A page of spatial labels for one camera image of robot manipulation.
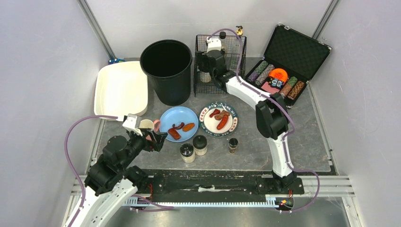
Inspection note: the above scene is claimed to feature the spice jar black lid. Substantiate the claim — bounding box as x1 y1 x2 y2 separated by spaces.
180 143 196 163
199 71 211 83
192 135 207 156

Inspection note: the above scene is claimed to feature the clear bottle gold pump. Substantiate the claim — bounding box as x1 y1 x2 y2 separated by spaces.
231 26 245 77

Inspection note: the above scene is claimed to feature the sauce bottle red label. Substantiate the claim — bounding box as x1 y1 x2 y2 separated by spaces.
219 31 228 56

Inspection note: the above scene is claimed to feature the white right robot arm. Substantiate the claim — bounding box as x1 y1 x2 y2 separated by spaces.
195 50 296 192

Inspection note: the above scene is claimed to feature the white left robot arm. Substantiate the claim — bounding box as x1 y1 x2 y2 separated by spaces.
66 129 167 227

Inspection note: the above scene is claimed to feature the red-brown meat roll toy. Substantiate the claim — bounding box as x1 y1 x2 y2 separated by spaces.
167 128 181 140

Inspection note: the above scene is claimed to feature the brown octopus tentacle toy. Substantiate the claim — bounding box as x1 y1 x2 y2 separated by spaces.
172 122 185 130

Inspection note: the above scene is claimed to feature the blue plate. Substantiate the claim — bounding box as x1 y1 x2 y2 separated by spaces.
159 106 199 142

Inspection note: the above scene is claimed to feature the orange nugget toy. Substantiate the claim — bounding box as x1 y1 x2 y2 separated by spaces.
182 123 195 132

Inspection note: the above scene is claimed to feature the black trash bin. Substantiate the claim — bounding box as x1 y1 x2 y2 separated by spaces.
140 39 192 106

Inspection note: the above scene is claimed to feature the red drumstick toy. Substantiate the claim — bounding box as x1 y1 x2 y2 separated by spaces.
209 108 220 118

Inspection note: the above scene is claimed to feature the brown steak piece toy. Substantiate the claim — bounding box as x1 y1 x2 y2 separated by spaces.
214 110 230 121

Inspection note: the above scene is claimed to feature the white patterned rim plate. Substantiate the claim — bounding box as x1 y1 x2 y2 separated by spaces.
199 102 239 138

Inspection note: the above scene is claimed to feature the green poker chip roll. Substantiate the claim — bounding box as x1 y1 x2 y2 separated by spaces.
246 61 268 83

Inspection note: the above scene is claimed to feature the white rectangular basin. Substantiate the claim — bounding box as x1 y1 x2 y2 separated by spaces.
94 61 148 116

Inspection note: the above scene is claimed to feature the red sausage toy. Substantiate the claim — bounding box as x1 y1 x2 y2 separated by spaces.
217 114 229 130

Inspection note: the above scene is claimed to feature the pink poker chip roll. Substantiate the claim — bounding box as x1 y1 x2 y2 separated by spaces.
254 64 275 87

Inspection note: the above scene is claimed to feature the pink card deck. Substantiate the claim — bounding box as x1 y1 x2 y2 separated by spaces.
261 82 280 94

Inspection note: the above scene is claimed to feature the blue dice box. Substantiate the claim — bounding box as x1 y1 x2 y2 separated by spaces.
270 78 286 89

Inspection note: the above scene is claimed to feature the small dark spice jar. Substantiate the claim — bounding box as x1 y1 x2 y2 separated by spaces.
228 138 239 154

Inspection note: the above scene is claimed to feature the orange round toy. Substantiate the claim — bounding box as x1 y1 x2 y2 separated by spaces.
269 68 288 82

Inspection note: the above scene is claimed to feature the green brown chip roll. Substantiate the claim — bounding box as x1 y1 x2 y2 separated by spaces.
279 77 298 97

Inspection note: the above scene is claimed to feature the black poker chip case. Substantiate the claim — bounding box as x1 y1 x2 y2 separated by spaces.
244 24 332 108

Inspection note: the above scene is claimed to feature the blue toy car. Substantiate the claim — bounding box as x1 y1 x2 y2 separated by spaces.
108 58 125 64

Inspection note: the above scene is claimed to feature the brown poker chip roll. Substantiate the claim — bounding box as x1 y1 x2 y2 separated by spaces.
287 81 305 100

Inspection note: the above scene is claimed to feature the pink handled cream mug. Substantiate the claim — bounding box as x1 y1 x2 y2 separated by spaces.
139 119 161 132

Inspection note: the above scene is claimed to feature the black wire basket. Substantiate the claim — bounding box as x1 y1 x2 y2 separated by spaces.
193 35 247 96

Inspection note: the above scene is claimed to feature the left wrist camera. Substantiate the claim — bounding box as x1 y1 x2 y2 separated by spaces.
122 114 143 136

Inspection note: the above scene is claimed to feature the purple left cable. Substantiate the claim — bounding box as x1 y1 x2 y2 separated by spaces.
64 115 124 227

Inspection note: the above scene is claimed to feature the purple cable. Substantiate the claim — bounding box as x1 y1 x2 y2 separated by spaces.
207 28 321 214
64 115 124 227

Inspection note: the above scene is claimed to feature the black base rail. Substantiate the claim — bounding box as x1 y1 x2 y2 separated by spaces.
143 169 305 203

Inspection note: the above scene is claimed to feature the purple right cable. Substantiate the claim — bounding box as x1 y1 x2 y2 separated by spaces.
207 28 321 214

